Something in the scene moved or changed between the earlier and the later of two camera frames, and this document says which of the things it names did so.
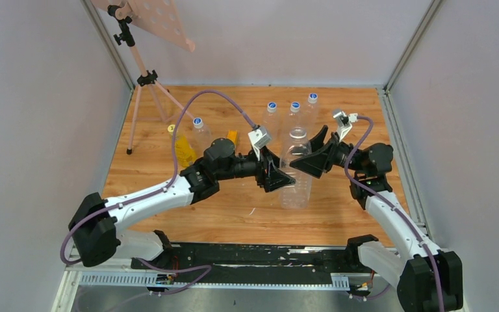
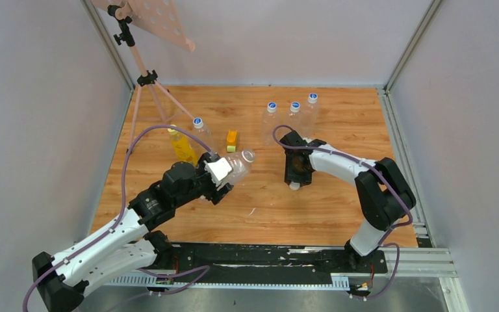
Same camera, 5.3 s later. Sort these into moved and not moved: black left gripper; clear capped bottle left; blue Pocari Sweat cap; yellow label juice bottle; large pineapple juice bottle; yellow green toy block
Moved: large pineapple juice bottle; black left gripper
Not moved: yellow green toy block; clear capped bottle left; blue Pocari Sweat cap; yellow label juice bottle
